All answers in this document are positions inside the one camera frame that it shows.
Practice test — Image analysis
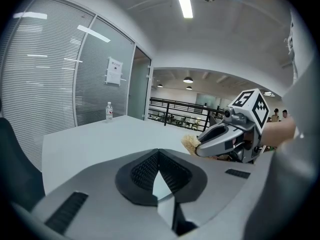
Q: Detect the black metal railing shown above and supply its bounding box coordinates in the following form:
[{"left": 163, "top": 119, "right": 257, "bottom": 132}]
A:
[{"left": 147, "top": 96, "right": 226, "bottom": 132}]

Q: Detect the frosted glass door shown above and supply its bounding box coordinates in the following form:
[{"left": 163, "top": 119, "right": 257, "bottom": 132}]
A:
[{"left": 127, "top": 46, "right": 152, "bottom": 121}]

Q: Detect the person's white t-shirt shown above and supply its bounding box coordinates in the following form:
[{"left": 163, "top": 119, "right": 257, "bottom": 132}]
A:
[{"left": 244, "top": 8, "right": 320, "bottom": 240}]

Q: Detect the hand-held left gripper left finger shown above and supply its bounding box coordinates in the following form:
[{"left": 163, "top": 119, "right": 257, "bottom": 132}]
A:
[{"left": 32, "top": 148, "right": 177, "bottom": 240}]

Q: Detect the person's right forearm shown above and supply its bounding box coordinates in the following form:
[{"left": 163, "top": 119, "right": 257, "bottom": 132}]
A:
[{"left": 261, "top": 116, "right": 297, "bottom": 147}]

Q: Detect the black office chair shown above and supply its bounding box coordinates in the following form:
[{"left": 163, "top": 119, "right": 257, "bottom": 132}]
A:
[{"left": 0, "top": 101, "right": 46, "bottom": 212}]

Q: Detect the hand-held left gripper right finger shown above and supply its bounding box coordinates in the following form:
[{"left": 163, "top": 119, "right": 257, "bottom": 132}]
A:
[{"left": 157, "top": 148, "right": 256, "bottom": 236}]

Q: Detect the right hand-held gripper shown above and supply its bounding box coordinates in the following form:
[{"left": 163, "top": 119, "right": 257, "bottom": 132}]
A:
[{"left": 196, "top": 88, "right": 270, "bottom": 164}]

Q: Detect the tan fluffy fibre clump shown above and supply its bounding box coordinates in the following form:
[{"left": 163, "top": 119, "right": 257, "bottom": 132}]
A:
[{"left": 181, "top": 133, "right": 201, "bottom": 156}]

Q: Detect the white paper notice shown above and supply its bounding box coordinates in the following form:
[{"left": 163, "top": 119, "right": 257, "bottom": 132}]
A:
[{"left": 104, "top": 56, "right": 124, "bottom": 85}]

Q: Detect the clear plastic water bottle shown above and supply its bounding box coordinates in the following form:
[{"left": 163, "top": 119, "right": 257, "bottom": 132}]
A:
[{"left": 105, "top": 101, "right": 114, "bottom": 122}]

